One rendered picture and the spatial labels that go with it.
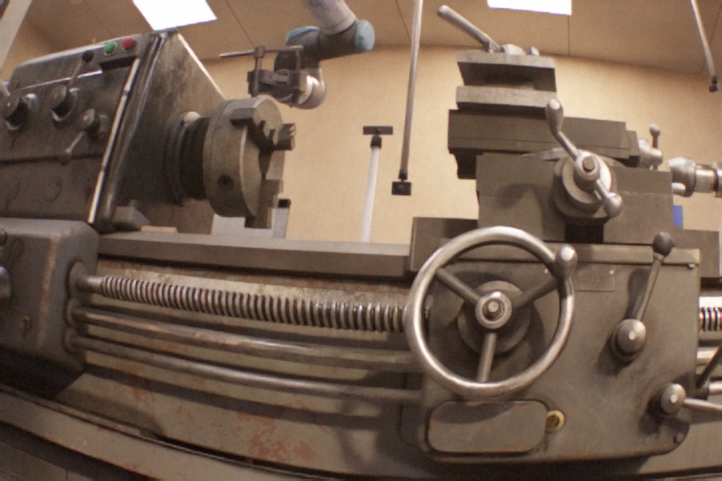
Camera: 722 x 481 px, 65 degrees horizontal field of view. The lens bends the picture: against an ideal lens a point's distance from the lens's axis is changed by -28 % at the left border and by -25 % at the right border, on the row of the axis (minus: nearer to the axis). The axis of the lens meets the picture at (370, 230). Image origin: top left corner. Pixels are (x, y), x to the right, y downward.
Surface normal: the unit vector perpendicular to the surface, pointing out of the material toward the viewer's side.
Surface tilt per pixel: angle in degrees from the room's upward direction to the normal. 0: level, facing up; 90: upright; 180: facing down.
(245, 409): 90
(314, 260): 90
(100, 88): 90
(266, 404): 90
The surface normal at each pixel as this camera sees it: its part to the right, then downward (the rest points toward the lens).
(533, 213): -0.20, -0.33
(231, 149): -0.22, -0.03
